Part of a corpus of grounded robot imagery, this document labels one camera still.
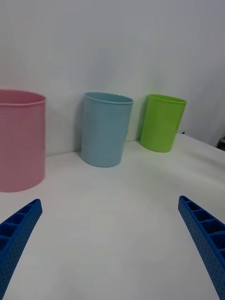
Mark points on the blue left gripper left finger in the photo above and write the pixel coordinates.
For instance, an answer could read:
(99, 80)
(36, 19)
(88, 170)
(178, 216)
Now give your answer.
(16, 241)

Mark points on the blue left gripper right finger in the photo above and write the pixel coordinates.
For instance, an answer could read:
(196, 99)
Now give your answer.
(208, 243)

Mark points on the green plastic bin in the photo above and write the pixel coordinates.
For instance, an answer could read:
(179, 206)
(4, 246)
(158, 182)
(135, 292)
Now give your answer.
(160, 124)

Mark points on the pale blue plastic bin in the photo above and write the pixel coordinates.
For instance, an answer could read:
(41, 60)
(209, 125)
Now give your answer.
(105, 131)

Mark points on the pink plastic bin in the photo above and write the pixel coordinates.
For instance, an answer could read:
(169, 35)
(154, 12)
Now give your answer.
(21, 140)

